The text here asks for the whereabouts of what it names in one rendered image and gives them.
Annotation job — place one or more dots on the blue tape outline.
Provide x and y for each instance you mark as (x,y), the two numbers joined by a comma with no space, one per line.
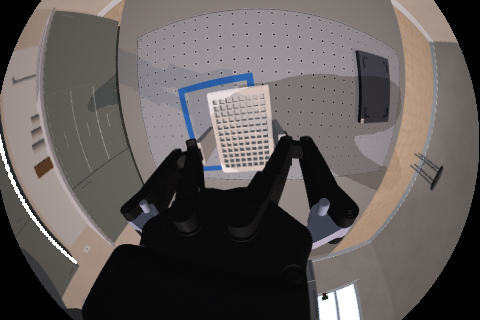
(215,82)

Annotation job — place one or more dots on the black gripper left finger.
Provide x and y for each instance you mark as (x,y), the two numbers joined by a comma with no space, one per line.
(170,177)

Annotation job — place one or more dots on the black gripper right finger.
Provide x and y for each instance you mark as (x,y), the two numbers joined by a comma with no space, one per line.
(332,211)

